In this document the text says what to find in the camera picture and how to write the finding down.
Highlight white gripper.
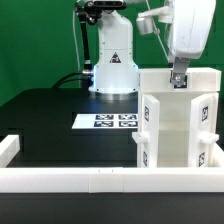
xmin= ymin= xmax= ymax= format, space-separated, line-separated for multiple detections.
xmin=164 ymin=0 xmax=216 ymax=84

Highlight small white tagged box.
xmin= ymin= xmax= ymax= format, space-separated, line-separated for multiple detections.
xmin=139 ymin=67 xmax=221 ymax=93

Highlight white cabinet door panel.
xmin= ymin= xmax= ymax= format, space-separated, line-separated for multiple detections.
xmin=188 ymin=92 xmax=219 ymax=168
xmin=132 ymin=93 xmax=160 ymax=168

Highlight white cabinet body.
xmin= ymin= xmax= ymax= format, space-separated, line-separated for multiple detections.
xmin=132 ymin=66 xmax=222 ymax=168

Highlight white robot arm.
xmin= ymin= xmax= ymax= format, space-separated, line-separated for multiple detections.
xmin=85 ymin=0 xmax=216 ymax=94

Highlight white U-shaped fence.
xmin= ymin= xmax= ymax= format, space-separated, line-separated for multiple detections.
xmin=0 ymin=135 xmax=224 ymax=193

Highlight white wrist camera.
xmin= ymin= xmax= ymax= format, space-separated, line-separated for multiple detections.
xmin=136 ymin=6 xmax=173 ymax=35

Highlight black cables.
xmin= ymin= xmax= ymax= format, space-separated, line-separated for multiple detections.
xmin=52 ymin=71 xmax=94 ymax=90

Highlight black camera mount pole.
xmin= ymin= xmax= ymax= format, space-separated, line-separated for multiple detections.
xmin=75 ymin=0 xmax=101 ymax=71

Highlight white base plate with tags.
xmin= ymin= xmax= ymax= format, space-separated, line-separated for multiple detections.
xmin=72 ymin=113 xmax=138 ymax=129

